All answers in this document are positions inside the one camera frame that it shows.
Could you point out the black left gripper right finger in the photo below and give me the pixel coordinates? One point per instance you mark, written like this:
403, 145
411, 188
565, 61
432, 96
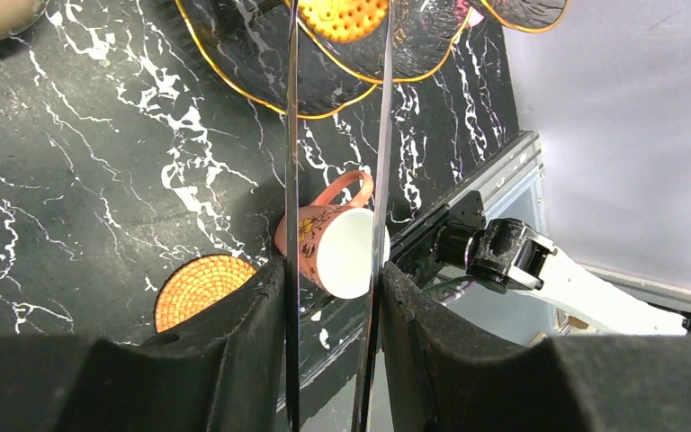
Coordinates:
446, 374

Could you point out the pink floral mug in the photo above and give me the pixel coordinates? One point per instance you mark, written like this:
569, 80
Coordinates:
335, 237

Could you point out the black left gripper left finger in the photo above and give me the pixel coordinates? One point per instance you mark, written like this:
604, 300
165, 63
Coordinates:
220, 370

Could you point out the three-tier glass gold stand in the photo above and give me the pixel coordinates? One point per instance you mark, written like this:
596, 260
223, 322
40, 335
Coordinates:
246, 44

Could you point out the centre woven rattan coaster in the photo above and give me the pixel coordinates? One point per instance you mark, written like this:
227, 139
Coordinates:
196, 285

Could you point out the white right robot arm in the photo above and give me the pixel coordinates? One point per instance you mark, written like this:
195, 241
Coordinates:
509, 256

